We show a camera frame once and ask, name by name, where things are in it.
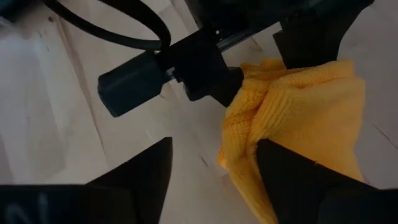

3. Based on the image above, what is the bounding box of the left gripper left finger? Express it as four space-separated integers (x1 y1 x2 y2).
0 136 174 224

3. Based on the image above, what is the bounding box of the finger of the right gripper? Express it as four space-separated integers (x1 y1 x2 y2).
272 6 373 70
170 29 245 108

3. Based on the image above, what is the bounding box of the orange microfiber towel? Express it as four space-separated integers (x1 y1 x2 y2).
217 58 366 224

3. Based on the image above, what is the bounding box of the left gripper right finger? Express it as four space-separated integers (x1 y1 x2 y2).
256 138 398 224

